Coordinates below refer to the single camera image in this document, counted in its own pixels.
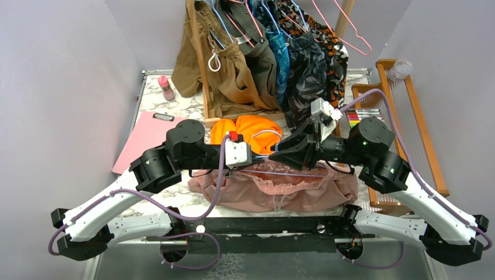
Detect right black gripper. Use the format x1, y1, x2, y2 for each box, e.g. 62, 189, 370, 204
269, 117, 369, 170

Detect blue wire hanger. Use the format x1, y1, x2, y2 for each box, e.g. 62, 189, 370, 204
235, 129, 336, 177

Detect pink shorts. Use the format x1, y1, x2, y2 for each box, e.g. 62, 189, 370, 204
187, 163, 358, 213

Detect pink wire hanger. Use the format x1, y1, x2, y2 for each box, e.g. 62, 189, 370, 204
311, 0, 373, 57

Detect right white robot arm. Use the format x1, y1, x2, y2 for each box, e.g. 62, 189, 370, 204
269, 117, 489, 267

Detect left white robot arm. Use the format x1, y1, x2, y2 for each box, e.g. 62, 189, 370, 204
48, 119, 264, 261

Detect dark leaf print shorts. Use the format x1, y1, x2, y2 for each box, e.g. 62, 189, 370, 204
270, 0, 329, 132

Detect blue patterned hanging shorts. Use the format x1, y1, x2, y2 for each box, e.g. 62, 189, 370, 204
255, 1, 290, 106

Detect orange camo hanging shorts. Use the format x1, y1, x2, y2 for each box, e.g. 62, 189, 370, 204
277, 1, 348, 108

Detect dark green hanging shorts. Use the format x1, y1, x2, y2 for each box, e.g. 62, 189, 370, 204
214, 1, 280, 109

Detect coloured marker set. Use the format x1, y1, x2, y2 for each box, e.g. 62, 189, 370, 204
346, 108, 385, 128

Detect pink bottle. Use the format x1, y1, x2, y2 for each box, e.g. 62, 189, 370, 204
157, 75, 175, 101

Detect pink clipboard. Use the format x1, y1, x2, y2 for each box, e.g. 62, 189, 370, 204
112, 111, 184, 174

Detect wooden dish rack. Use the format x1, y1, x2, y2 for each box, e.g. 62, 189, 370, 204
344, 59, 450, 216

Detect clear plastic cup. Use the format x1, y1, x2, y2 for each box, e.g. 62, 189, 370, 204
387, 59, 413, 82

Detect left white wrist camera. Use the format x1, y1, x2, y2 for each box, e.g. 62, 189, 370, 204
225, 131, 252, 167

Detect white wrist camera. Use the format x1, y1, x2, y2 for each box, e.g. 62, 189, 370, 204
225, 131, 252, 167
311, 97, 343, 143

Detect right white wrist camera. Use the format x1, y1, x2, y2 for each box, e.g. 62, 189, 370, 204
311, 97, 343, 143

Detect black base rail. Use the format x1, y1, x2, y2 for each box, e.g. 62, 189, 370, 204
160, 215, 364, 256

